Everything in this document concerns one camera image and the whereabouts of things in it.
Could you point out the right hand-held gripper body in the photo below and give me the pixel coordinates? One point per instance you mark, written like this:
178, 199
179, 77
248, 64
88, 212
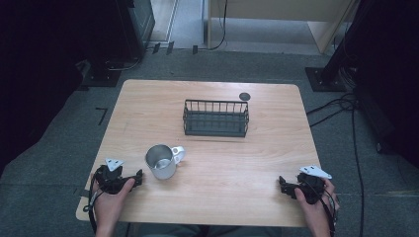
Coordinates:
313, 187

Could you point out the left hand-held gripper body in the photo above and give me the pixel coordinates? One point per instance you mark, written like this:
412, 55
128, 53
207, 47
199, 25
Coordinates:
108, 179

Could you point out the person's left hand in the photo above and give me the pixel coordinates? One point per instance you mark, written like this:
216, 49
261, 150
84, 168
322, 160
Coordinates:
110, 204

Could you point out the person's right hand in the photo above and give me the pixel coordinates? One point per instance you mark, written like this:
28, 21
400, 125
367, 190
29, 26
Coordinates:
314, 214

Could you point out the black round table grommet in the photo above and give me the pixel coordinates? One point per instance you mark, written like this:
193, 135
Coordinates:
244, 96

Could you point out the black floor stand base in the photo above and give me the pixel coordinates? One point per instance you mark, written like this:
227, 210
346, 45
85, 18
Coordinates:
102, 74

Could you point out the black stand pole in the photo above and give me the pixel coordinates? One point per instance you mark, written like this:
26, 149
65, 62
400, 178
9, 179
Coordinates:
342, 42

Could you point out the black cabinet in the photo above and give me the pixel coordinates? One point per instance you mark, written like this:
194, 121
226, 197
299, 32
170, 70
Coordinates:
136, 23

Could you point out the light wooden desk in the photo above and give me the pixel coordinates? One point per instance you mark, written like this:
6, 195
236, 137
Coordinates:
280, 13

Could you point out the black stand base plate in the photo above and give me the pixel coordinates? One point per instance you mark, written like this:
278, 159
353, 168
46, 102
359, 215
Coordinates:
324, 84

